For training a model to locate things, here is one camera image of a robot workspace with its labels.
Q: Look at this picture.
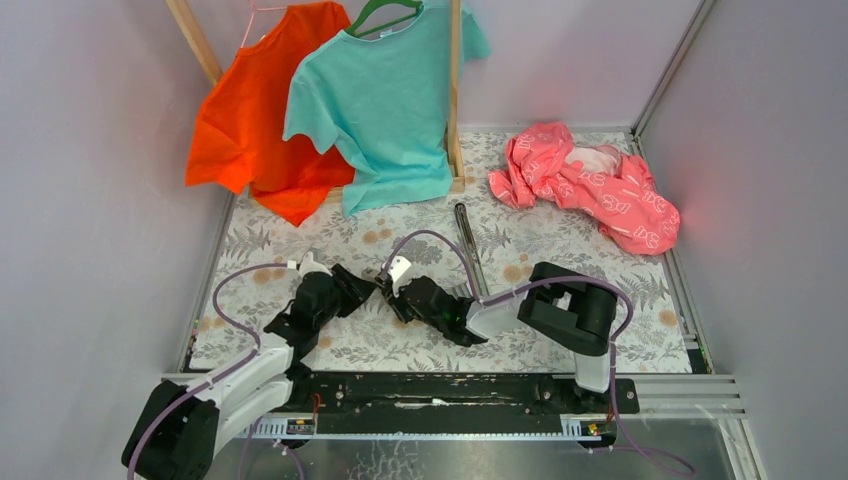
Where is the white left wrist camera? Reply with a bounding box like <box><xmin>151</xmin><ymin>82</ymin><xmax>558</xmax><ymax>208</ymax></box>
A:
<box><xmin>296</xmin><ymin>250</ymin><xmax>332</xmax><ymax>277</ymax></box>

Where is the floral table mat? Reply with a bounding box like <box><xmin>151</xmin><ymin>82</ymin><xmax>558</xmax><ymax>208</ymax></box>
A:
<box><xmin>184</xmin><ymin>132</ymin><xmax>691</xmax><ymax>374</ymax></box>

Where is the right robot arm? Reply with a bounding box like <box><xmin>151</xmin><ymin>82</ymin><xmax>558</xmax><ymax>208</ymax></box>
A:
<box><xmin>375</xmin><ymin>258</ymin><xmax>619</xmax><ymax>412</ymax></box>

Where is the green clothes hanger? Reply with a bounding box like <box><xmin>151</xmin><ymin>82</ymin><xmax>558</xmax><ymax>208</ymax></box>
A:
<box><xmin>346</xmin><ymin>0</ymin><xmax>424</xmax><ymax>38</ymax></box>

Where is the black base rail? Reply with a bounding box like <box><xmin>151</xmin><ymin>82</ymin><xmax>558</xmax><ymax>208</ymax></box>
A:
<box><xmin>273</xmin><ymin>371</ymin><xmax>640</xmax><ymax>436</ymax></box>

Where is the orange t-shirt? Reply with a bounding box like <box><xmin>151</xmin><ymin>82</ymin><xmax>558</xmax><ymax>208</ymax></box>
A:
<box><xmin>184</xmin><ymin>1</ymin><xmax>354</xmax><ymax>226</ymax></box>

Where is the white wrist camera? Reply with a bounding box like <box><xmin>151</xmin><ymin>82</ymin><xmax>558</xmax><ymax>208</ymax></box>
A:
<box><xmin>296</xmin><ymin>250</ymin><xmax>332</xmax><ymax>277</ymax></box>
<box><xmin>388</xmin><ymin>255</ymin><xmax>412</xmax><ymax>297</ymax></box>

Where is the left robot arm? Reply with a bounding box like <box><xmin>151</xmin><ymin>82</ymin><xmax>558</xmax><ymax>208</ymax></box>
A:
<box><xmin>121</xmin><ymin>260</ymin><xmax>390</xmax><ymax>479</ymax></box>

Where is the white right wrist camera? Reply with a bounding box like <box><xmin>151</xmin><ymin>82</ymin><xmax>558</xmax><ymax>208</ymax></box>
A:
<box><xmin>388</xmin><ymin>255</ymin><xmax>412</xmax><ymax>297</ymax></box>

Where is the pink patterned cloth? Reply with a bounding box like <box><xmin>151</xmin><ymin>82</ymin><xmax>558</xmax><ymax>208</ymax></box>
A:
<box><xmin>488</xmin><ymin>122</ymin><xmax>681</xmax><ymax>256</ymax></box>

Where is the wooden clothes rack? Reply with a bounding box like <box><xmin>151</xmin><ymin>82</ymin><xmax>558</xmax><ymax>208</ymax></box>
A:
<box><xmin>165</xmin><ymin>0</ymin><xmax>466</xmax><ymax>194</ymax></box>

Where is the teal t-shirt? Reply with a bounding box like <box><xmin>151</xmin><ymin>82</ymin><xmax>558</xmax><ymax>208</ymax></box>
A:
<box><xmin>283</xmin><ymin>1</ymin><xmax>453</xmax><ymax>216</ymax></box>

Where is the pink clothes hanger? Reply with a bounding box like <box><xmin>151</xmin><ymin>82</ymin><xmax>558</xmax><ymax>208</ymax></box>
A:
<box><xmin>240</xmin><ymin>0</ymin><xmax>287</xmax><ymax>48</ymax></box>

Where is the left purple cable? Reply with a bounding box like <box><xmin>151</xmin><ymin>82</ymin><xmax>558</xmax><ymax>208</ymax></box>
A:
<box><xmin>125</xmin><ymin>261</ymin><xmax>313</xmax><ymax>480</ymax></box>

